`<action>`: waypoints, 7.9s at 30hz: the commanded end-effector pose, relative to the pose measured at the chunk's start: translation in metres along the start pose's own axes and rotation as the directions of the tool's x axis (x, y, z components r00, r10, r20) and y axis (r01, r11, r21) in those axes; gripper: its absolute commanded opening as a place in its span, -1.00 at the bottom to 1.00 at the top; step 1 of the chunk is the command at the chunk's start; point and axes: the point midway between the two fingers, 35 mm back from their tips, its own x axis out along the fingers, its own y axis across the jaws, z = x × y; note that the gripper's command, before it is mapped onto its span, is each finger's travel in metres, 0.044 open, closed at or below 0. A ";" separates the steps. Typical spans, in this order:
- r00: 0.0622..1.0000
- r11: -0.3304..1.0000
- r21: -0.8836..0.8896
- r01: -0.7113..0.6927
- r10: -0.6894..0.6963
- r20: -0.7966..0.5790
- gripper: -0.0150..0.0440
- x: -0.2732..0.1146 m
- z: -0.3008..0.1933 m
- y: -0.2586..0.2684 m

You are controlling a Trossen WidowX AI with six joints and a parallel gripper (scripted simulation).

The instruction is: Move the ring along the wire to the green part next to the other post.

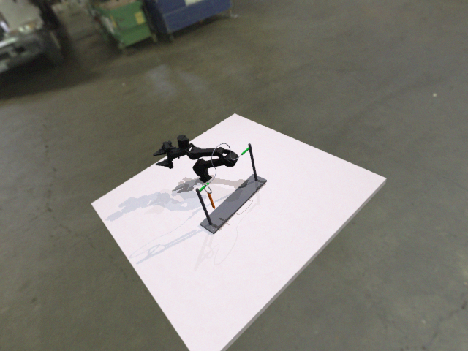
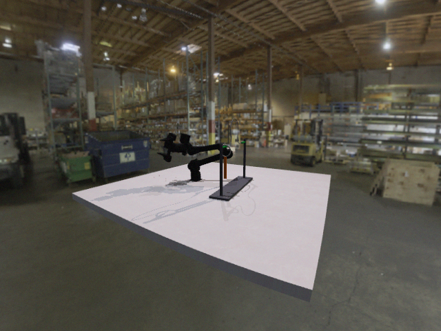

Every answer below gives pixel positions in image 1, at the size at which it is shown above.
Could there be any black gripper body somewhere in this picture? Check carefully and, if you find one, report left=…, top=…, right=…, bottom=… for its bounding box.
left=163, top=141, right=181, bottom=169

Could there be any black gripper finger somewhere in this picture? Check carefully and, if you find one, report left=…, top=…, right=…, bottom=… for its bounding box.
left=155, top=159, right=168, bottom=167
left=153, top=145, right=166, bottom=156

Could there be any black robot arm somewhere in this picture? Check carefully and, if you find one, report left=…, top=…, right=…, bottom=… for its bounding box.
left=177, top=135, right=238, bottom=183

